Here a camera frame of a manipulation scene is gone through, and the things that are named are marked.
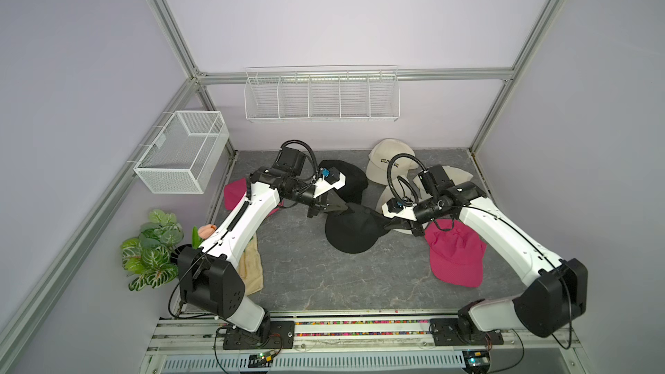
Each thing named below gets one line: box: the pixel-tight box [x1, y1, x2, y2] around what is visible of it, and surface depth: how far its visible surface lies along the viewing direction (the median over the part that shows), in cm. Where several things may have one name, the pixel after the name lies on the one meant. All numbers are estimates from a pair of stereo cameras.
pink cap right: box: [424, 219, 488, 289], surface depth 87 cm
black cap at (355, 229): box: [325, 202, 390, 254], surface depth 71 cm
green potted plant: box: [121, 209, 192, 292], surface depth 66 cm
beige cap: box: [238, 232, 265, 296], surface depth 87 cm
